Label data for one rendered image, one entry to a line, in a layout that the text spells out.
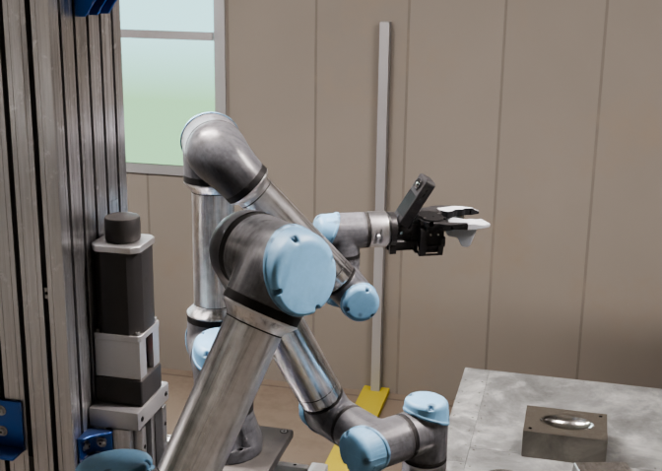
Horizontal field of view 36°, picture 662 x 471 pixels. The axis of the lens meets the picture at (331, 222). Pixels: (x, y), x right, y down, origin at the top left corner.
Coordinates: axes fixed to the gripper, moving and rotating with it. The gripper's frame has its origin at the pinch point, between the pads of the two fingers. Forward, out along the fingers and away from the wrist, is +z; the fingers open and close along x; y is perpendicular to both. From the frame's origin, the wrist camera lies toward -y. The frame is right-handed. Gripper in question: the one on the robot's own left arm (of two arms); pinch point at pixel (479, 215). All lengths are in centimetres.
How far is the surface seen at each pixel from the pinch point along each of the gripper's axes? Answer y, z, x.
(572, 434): 59, 31, -2
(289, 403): 175, 0, -200
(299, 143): 64, 8, -237
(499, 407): 71, 25, -32
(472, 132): 50, 76, -205
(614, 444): 67, 45, -6
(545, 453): 65, 25, -3
